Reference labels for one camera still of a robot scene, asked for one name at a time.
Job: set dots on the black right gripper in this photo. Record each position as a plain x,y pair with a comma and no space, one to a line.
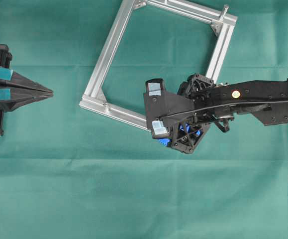
197,88

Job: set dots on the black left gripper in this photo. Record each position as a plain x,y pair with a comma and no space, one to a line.
11,79

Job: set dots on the blue plastic gear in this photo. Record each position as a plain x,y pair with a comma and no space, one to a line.
187,135

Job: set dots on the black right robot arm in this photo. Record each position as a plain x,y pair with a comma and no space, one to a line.
216,104

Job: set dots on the green table cloth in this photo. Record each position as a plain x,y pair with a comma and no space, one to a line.
68,173

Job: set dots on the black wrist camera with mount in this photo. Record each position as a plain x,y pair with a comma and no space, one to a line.
164,109

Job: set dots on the square aluminium extrusion frame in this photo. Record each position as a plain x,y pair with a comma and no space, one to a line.
94,99

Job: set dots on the steel shaft on frame corner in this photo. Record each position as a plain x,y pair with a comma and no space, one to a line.
223,13

